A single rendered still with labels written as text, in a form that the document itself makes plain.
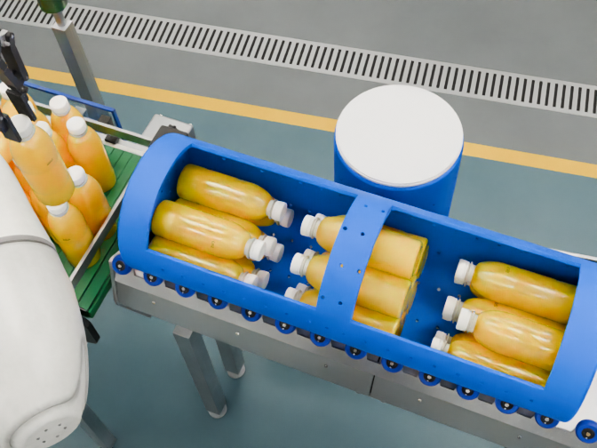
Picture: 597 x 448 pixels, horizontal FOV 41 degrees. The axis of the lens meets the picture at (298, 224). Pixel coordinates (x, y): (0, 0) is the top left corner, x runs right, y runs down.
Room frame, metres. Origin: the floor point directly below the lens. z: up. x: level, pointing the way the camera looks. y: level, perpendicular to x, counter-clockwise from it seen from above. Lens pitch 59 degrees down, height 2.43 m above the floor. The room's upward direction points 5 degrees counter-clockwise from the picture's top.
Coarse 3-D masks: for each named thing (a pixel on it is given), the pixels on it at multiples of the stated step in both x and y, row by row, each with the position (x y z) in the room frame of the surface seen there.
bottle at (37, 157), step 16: (16, 144) 0.85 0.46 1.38; (32, 144) 0.84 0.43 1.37; (48, 144) 0.86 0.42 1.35; (16, 160) 0.84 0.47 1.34; (32, 160) 0.83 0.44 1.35; (48, 160) 0.84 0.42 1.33; (32, 176) 0.83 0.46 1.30; (48, 176) 0.84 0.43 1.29; (64, 176) 0.86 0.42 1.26; (48, 192) 0.83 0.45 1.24; (64, 192) 0.85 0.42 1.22
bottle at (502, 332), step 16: (480, 320) 0.56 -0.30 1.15; (496, 320) 0.55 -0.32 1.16; (512, 320) 0.55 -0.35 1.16; (528, 320) 0.55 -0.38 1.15; (480, 336) 0.53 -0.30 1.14; (496, 336) 0.52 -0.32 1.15; (512, 336) 0.52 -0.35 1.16; (528, 336) 0.52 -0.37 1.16; (544, 336) 0.51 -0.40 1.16; (560, 336) 0.51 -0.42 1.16; (496, 352) 0.51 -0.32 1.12; (512, 352) 0.50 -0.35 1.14; (528, 352) 0.49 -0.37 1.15; (544, 352) 0.49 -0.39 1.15; (544, 368) 0.47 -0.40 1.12
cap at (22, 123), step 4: (12, 116) 0.88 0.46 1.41; (16, 116) 0.87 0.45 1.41; (20, 116) 0.87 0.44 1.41; (24, 116) 0.87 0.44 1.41; (12, 120) 0.87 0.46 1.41; (16, 120) 0.87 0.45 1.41; (20, 120) 0.87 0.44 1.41; (24, 120) 0.87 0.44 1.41; (28, 120) 0.87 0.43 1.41; (16, 124) 0.86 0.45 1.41; (20, 124) 0.86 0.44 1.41; (24, 124) 0.86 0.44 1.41; (28, 124) 0.86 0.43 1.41; (32, 124) 0.87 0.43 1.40; (16, 128) 0.85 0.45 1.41; (20, 128) 0.85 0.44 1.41; (24, 128) 0.85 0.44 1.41; (28, 128) 0.85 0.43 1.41; (32, 128) 0.86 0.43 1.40; (20, 132) 0.84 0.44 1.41; (24, 132) 0.85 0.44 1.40; (28, 132) 0.85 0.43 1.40; (20, 136) 0.84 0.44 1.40; (24, 136) 0.85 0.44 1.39
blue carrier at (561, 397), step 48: (192, 144) 0.95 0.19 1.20; (144, 192) 0.83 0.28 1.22; (288, 192) 0.91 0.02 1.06; (336, 192) 0.87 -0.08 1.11; (144, 240) 0.77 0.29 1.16; (288, 240) 0.85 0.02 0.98; (336, 240) 0.69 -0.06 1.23; (432, 240) 0.78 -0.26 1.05; (480, 240) 0.74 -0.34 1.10; (192, 288) 0.71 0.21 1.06; (240, 288) 0.67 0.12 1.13; (336, 288) 0.62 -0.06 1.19; (432, 288) 0.71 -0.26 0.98; (336, 336) 0.58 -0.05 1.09; (384, 336) 0.55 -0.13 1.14; (432, 336) 0.61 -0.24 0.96; (576, 336) 0.48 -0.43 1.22; (480, 384) 0.46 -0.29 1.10; (528, 384) 0.44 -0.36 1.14; (576, 384) 0.42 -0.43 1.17
